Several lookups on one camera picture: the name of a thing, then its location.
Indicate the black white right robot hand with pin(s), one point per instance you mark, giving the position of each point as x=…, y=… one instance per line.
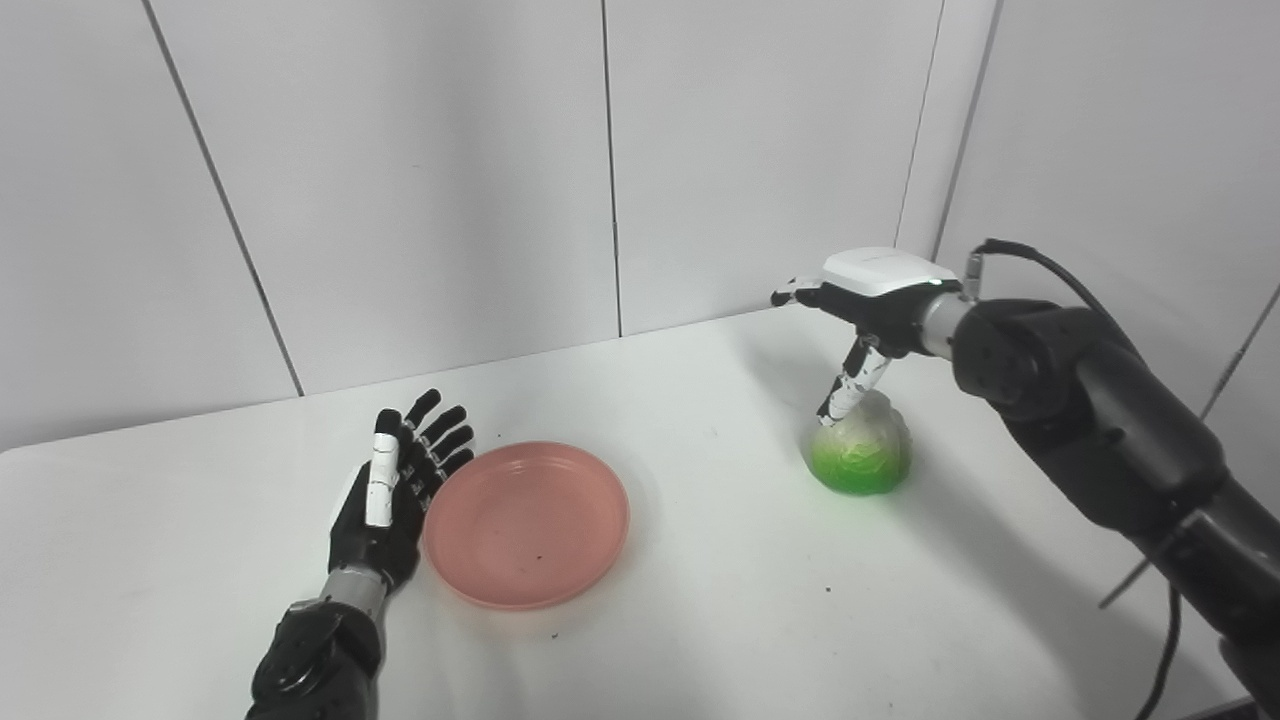
x=885, y=300

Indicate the pink round plate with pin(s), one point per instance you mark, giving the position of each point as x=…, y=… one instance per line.
x=525, y=525

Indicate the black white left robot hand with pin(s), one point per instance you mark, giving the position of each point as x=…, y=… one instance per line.
x=355, y=535

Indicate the green white toy cabbage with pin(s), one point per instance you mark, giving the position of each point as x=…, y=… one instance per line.
x=865, y=455

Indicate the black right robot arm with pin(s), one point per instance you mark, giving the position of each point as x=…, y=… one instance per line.
x=1100, y=410

